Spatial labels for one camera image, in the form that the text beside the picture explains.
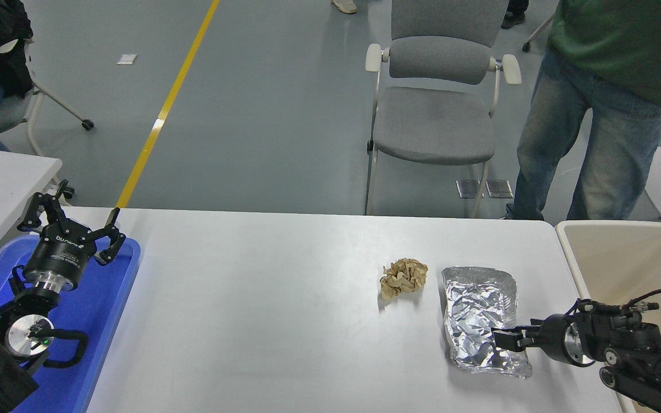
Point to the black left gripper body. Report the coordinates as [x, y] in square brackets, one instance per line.
[61, 252]

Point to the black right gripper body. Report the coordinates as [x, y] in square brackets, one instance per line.
[553, 337]

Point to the silver foil tray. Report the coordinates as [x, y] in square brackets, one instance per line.
[474, 307]

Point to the tan paper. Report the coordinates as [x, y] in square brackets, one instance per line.
[404, 277]

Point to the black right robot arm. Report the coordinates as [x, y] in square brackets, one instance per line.
[640, 355]

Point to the blue plastic tray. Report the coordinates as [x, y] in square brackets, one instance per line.
[95, 310]

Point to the white-framed wheeled chair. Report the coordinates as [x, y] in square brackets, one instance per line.
[12, 112]

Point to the large pale bin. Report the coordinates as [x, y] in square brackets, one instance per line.
[629, 264]

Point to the metal floor plate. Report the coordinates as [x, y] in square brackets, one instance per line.
[500, 188]
[467, 188]

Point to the grey padded armchair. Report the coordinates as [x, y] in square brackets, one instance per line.
[434, 123]

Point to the standing person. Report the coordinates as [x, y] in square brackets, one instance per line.
[611, 86]

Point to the white-legged wheeled chair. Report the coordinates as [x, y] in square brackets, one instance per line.
[537, 31]

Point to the person with dark shoes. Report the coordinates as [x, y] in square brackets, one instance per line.
[514, 20]

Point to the person with light shoes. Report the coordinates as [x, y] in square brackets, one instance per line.
[345, 6]

